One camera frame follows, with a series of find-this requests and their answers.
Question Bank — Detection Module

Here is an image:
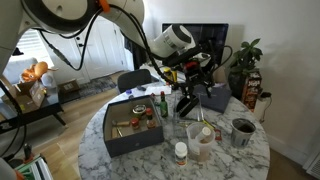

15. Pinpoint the hot sauce bottle red cap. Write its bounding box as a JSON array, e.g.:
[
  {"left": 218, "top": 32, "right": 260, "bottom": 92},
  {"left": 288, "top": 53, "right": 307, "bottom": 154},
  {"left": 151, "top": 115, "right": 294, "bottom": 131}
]
[{"left": 145, "top": 107, "right": 157, "bottom": 130}]

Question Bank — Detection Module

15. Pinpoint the clear plastic cup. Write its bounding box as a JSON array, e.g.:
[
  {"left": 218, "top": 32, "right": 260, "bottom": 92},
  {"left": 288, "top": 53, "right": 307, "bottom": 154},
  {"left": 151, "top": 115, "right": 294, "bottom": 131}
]
[{"left": 185, "top": 121, "right": 216, "bottom": 163}]

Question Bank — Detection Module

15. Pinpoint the white pill bottle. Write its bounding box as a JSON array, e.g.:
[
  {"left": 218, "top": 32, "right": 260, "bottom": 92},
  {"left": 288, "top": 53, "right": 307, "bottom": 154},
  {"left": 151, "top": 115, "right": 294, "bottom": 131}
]
[{"left": 174, "top": 141, "right": 189, "bottom": 167}]

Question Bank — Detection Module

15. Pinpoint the black fabric chair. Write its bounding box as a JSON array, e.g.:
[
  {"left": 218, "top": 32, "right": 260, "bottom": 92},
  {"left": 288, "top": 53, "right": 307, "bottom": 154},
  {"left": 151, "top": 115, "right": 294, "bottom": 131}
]
[{"left": 116, "top": 68, "right": 153, "bottom": 94}]

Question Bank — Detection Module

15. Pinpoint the green bottle red cap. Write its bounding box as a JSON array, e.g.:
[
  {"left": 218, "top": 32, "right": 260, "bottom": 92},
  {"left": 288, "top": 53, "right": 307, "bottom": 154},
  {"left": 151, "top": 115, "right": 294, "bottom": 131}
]
[{"left": 159, "top": 90, "right": 169, "bottom": 118}]

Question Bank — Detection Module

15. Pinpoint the wooden utensil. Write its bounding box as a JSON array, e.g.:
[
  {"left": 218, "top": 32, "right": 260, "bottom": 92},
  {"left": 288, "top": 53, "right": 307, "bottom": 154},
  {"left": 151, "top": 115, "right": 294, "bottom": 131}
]
[{"left": 111, "top": 119, "right": 131, "bottom": 139}]

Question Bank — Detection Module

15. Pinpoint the black low table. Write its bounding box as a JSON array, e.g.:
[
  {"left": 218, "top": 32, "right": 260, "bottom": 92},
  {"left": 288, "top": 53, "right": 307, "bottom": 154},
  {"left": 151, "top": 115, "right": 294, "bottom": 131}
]
[{"left": 0, "top": 87, "right": 68, "bottom": 136}]

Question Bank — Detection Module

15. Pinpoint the small cardboard box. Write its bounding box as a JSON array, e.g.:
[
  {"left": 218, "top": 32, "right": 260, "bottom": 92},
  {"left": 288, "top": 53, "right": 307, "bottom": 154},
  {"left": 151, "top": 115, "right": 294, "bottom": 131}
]
[{"left": 57, "top": 78, "right": 81, "bottom": 94}]

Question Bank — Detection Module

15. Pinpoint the open metal can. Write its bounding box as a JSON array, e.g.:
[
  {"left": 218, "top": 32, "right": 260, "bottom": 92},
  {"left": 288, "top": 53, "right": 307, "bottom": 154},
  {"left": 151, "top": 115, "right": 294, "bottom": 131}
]
[{"left": 132, "top": 104, "right": 148, "bottom": 119}]

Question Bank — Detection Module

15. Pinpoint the black flat screen television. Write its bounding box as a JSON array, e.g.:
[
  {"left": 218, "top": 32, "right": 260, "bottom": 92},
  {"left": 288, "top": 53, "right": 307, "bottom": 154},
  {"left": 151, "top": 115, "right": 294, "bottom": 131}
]
[{"left": 161, "top": 22, "right": 230, "bottom": 73}]

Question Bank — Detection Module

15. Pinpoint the yellow pen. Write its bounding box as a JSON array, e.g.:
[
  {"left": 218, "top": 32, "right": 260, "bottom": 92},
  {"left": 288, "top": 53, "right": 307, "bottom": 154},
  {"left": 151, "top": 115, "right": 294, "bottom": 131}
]
[{"left": 200, "top": 118, "right": 217, "bottom": 131}]

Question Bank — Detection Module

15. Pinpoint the white door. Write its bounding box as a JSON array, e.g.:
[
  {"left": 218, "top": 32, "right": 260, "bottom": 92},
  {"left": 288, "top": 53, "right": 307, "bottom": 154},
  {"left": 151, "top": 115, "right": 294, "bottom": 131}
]
[{"left": 39, "top": 15, "right": 129, "bottom": 84}]

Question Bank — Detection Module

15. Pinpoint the dark blue box lid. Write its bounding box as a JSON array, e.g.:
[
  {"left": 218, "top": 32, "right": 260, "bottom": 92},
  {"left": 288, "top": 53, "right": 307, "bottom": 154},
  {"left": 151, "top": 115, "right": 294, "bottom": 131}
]
[{"left": 193, "top": 83, "right": 233, "bottom": 115}]

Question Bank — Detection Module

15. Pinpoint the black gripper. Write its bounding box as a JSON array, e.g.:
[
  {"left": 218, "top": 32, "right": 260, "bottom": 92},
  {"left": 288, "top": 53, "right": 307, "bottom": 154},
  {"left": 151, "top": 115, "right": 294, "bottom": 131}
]
[{"left": 180, "top": 57, "right": 216, "bottom": 103}]

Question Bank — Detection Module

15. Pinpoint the black power adapter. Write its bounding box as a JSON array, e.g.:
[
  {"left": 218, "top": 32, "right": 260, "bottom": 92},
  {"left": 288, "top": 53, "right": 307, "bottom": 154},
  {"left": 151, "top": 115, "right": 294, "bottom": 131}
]
[{"left": 259, "top": 91, "right": 272, "bottom": 100}]

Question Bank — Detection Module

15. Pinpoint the small red lid jar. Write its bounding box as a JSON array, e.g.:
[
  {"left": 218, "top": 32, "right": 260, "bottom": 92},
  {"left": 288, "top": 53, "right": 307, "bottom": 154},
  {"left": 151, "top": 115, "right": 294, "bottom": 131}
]
[{"left": 130, "top": 117, "right": 141, "bottom": 131}]

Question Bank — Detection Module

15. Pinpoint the small white container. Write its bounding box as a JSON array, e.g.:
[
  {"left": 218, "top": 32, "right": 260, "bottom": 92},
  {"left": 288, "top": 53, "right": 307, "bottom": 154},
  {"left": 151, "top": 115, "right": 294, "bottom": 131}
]
[{"left": 196, "top": 126, "right": 213, "bottom": 144}]

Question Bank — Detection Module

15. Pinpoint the green potted plant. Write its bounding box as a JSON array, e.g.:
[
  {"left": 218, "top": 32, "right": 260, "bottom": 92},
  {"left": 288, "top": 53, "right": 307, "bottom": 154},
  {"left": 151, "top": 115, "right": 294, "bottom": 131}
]
[{"left": 227, "top": 37, "right": 264, "bottom": 100}]

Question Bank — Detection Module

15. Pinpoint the white wall vent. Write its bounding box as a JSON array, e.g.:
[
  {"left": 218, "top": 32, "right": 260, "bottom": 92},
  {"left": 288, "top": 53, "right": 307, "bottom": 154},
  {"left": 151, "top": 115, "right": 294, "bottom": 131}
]
[{"left": 302, "top": 146, "right": 320, "bottom": 180}]

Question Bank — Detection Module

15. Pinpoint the red snack wrapper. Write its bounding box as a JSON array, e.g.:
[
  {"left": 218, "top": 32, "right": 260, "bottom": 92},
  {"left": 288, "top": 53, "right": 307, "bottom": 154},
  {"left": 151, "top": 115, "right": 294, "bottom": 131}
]
[{"left": 214, "top": 128, "right": 223, "bottom": 141}]

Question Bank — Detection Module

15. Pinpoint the open cardboard box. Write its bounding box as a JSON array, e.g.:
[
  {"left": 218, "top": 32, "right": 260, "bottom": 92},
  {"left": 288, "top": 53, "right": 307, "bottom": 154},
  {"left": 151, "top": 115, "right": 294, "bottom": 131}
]
[{"left": 0, "top": 74, "right": 48, "bottom": 115}]

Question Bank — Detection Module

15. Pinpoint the patterned floor rug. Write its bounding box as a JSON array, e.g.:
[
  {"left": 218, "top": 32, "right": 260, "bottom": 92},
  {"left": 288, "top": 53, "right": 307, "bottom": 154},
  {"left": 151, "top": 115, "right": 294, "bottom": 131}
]
[{"left": 78, "top": 75, "right": 118, "bottom": 98}]

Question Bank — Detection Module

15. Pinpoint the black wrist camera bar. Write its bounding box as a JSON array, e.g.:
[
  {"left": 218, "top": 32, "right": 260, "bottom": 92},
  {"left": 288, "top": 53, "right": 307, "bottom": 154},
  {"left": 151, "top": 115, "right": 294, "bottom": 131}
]
[{"left": 165, "top": 44, "right": 203, "bottom": 67}]

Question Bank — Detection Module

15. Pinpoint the orange stuffed toy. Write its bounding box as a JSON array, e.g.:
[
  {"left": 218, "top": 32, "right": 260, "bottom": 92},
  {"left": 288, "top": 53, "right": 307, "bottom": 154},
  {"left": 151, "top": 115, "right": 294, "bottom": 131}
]
[{"left": 20, "top": 60, "right": 59, "bottom": 84}]

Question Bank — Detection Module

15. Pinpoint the dark blue cardboard box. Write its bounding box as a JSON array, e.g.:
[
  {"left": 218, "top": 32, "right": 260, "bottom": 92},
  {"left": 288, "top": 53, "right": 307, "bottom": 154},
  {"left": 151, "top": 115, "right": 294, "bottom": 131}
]
[{"left": 102, "top": 95, "right": 165, "bottom": 159}]

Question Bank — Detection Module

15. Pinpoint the orange Jenga box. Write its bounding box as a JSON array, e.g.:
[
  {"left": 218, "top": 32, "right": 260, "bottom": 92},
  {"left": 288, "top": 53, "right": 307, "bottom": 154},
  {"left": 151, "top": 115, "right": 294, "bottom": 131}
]
[{"left": 241, "top": 70, "right": 263, "bottom": 113}]

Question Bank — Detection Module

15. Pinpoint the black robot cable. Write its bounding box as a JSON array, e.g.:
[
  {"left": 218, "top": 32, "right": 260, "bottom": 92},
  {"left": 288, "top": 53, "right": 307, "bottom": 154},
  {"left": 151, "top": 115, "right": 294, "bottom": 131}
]
[{"left": 31, "top": 6, "right": 188, "bottom": 93}]

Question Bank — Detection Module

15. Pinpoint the grey tin pot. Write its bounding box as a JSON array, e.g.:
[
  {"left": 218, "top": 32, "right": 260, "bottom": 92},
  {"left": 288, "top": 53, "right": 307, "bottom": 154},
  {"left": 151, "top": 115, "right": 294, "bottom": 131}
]
[{"left": 230, "top": 117, "right": 257, "bottom": 149}]

